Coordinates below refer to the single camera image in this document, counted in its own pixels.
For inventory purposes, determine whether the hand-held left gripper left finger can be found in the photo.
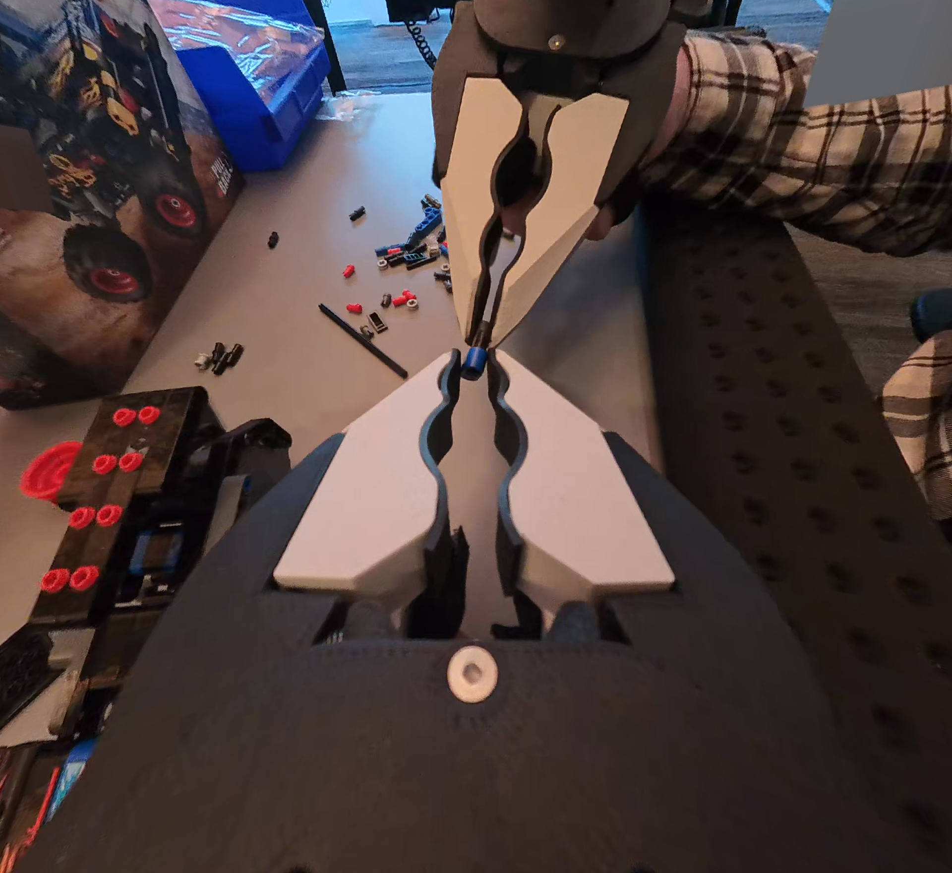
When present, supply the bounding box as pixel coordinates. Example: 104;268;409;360
272;348;471;639

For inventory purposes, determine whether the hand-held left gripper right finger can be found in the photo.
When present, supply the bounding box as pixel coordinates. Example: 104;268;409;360
487;351;678;634

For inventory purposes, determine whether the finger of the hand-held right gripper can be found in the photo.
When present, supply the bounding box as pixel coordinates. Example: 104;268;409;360
439;75;538;344
483;92;633;351

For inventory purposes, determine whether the black toy truck model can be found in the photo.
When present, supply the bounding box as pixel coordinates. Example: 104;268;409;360
0;385;293;744

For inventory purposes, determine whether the person's right forearm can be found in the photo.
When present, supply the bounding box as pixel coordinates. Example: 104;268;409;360
640;31;952;258

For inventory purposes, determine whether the grey desk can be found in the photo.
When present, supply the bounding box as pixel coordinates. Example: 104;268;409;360
0;90;663;748

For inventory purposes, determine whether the blue angled holed beam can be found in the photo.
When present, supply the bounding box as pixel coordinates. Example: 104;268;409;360
405;207;446;252

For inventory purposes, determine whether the clear plastic wrapper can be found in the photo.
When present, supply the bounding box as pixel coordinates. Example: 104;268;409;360
316;90;382;124

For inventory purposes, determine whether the long black axle rod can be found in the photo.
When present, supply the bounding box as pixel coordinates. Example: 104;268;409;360
318;303;409;379

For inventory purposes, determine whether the black dimpled mat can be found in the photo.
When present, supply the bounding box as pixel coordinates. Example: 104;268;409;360
643;207;952;873

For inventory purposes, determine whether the black metal pole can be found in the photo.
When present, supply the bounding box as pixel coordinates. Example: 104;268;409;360
275;0;348;97

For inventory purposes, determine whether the blue storage bin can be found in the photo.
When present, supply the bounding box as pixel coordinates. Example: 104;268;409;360
143;0;333;173

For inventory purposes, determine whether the red toy wheel hub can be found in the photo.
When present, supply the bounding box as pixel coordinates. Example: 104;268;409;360
18;439;84;504

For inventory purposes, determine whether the person's plaid shirt torso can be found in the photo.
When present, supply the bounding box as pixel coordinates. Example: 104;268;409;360
881;333;952;520

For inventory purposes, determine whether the toy truck set box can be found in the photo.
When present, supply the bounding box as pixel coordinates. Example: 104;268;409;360
0;0;246;413

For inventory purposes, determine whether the blue flame print panel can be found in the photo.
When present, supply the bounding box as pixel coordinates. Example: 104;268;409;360
59;738;101;818

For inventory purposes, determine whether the black coiled cable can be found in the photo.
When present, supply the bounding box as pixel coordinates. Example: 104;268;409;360
405;17;441;70

